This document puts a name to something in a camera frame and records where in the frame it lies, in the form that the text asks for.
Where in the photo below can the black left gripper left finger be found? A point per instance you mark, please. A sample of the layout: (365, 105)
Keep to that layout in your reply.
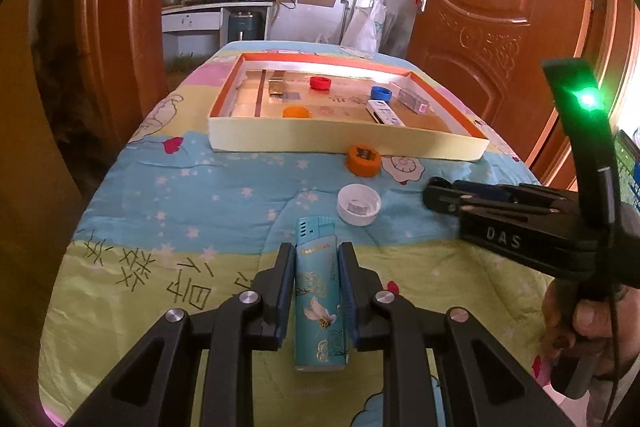
(275, 288)

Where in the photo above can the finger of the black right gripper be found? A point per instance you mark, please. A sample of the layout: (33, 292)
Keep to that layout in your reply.
(440, 197)
(523, 192)

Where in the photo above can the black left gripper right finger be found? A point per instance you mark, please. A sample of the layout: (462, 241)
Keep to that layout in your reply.
(363, 323)

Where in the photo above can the teal flower lighter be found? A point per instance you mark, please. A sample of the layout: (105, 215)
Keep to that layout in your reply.
(320, 343)

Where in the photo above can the white Hello Kitty lighter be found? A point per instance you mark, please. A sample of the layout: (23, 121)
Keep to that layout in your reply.
(381, 112)

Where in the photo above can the blue bottle cap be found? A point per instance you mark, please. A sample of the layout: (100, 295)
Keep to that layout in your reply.
(379, 93)

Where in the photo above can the plain orange bottle cap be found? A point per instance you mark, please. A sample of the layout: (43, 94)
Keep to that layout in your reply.
(295, 111)

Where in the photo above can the gold lighter box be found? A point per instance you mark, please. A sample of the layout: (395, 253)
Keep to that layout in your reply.
(276, 83)

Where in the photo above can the right hand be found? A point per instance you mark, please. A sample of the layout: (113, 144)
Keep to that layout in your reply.
(592, 330)

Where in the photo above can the white bottle cap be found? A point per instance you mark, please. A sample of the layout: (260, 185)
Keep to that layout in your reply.
(358, 205)

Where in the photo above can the orange cap with black label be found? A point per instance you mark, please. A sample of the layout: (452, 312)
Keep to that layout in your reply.
(363, 161)

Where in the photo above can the silver lighter with pink end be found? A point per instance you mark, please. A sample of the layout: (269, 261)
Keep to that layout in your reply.
(413, 102)

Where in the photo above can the red bottle cap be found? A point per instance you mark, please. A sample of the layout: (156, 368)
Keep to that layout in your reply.
(320, 83)

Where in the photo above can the white hanging sack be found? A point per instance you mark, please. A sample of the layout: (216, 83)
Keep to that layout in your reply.
(365, 30)

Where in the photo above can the orange-rimmed shallow cardboard tray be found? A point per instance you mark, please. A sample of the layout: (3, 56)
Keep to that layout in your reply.
(246, 119)

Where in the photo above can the brown wooden door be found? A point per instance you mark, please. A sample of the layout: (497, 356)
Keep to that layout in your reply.
(488, 53)

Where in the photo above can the dark green air fryer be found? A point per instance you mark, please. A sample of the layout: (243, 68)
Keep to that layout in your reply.
(246, 26)

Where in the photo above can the grey kitchen counter desk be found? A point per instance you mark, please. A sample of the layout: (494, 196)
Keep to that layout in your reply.
(202, 29)

